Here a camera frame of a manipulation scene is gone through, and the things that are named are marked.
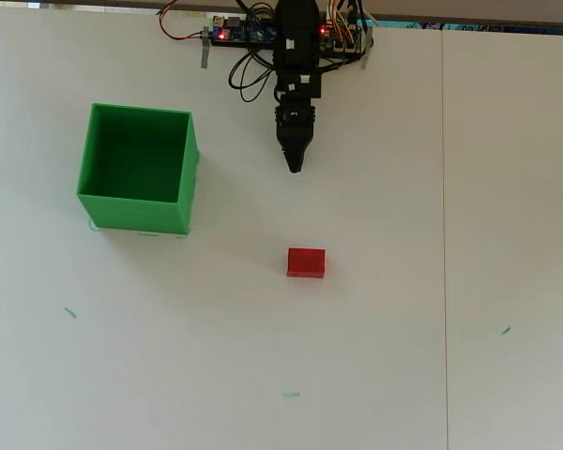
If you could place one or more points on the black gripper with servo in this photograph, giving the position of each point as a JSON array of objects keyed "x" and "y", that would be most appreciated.
[{"x": 294, "y": 117}]

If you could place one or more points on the red block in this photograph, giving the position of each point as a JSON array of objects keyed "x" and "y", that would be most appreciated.
[{"x": 306, "y": 261}]

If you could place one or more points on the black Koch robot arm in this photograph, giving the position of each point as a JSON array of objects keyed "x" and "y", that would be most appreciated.
[{"x": 294, "y": 28}]

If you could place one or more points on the green open bin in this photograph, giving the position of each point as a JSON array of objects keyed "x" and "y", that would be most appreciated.
[{"x": 136, "y": 211}]

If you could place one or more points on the circuit board with jumper sockets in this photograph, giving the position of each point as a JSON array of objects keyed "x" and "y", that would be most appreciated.
[{"x": 345, "y": 43}]

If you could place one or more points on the black electronics base board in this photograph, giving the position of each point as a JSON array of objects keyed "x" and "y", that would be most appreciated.
[{"x": 244, "y": 34}]

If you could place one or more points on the grey tape strip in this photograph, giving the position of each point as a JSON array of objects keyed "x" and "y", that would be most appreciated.
[{"x": 205, "y": 51}]

